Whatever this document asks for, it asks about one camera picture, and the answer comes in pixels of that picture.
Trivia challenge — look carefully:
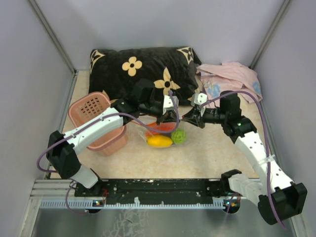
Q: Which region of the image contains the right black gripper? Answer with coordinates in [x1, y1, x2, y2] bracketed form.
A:
[181, 106, 227, 129]

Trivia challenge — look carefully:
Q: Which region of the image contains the orange carrot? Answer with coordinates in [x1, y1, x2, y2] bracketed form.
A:
[145, 122, 176, 136]

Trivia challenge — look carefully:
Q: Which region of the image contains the clear zip top bag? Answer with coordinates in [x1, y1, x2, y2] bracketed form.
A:
[133, 115, 189, 148]

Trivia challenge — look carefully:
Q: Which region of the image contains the green custard apple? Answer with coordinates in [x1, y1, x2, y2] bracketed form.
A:
[171, 128, 187, 144]

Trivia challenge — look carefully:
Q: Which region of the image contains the orange mango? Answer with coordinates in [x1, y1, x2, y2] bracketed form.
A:
[147, 134, 173, 148]

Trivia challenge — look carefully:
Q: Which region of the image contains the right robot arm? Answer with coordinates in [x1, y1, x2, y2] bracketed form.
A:
[203, 91, 308, 225]

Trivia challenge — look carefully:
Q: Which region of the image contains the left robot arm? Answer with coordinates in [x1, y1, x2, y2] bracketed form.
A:
[43, 79, 204, 196]

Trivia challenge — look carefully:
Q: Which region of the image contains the pink printed cloth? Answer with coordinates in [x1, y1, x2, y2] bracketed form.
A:
[197, 62, 263, 101]

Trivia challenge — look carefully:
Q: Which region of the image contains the black floral pillow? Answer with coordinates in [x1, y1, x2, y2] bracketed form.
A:
[89, 46, 201, 106]

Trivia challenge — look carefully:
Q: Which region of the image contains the pink plastic basket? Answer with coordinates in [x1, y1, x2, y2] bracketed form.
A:
[68, 92, 127, 156]

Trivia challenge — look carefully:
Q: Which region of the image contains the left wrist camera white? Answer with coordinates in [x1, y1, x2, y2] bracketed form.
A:
[162, 95, 179, 115]

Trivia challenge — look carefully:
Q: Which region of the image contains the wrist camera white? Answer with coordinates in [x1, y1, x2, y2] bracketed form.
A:
[191, 93, 208, 109]
[162, 95, 179, 115]

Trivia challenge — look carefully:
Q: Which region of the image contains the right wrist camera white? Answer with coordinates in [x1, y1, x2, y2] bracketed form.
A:
[191, 93, 208, 109]

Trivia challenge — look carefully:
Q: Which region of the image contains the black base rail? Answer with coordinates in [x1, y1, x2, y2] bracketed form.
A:
[75, 179, 234, 205]

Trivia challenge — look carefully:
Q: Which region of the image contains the aluminium frame post left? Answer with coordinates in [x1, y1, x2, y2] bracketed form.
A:
[27, 0, 77, 75]

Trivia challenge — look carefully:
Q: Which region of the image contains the aluminium frame post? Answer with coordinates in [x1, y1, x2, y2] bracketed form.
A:
[249, 0, 292, 70]
[27, 0, 77, 75]

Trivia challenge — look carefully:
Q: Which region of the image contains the aluminium frame post right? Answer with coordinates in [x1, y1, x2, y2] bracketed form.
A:
[249, 0, 292, 70]

